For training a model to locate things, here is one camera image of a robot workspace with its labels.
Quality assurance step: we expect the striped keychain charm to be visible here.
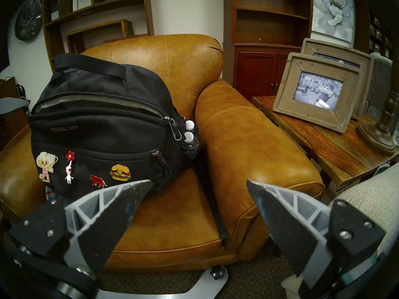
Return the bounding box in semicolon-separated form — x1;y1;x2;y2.
46;189;70;205

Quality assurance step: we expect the red flower figure pin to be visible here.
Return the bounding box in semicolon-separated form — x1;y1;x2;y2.
65;151;75;184

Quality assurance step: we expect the red animal enamel pin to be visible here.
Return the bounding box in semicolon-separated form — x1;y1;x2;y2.
90;175;108;189

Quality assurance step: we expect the beige fabric sofa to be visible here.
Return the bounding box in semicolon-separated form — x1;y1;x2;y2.
282;163;399;299

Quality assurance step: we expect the round black wall clock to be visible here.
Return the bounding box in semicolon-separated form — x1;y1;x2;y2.
14;0;43;42

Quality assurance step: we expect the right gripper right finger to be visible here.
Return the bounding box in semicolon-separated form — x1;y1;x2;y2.
246;179;386;289

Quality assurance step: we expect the cherry wood hutch bookcase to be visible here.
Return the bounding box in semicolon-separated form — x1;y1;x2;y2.
222;0;314;101

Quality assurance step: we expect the small weathered wooden photo frame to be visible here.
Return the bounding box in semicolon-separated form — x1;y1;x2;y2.
273;52;362;134

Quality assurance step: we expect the tan leather armchair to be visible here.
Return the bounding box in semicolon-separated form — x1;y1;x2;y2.
0;34;326;274

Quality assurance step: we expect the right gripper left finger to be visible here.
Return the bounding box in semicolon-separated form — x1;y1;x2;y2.
9;179;153;275

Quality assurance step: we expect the large weathered wooden photo frame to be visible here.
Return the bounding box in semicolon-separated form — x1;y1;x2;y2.
301;38;374;121

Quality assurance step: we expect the geometric wooden wall shelf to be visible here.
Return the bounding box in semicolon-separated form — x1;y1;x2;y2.
42;0;155;73

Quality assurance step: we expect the burger enamel pin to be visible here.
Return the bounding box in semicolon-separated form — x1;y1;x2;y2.
110;164;131;181

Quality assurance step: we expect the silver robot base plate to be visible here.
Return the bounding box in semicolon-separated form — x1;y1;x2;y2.
94;266;229;299

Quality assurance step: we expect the cartoon girl enamel pin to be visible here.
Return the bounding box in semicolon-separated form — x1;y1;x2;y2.
36;152;58;183

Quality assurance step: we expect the rustic wooden side table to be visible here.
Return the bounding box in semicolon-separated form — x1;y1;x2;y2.
252;96;399;187

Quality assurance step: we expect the grey upholstered chair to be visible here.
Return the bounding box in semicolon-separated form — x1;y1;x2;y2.
366;52;394;116

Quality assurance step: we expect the white flower painting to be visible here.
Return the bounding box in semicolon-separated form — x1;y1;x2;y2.
312;0;356;43

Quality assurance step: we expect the low cherry wood cabinet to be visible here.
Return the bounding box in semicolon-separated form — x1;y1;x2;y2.
0;77;28;149

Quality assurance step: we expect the black zipper bag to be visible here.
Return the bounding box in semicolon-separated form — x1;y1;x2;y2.
27;53;229;241

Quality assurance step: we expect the black base knob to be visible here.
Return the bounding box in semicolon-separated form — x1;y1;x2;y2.
210;265;226;280

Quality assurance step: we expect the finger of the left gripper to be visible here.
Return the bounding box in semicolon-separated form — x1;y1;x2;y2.
0;97;31;116

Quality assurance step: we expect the turned wooden lamp base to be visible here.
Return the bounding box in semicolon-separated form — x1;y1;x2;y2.
356;62;399;156

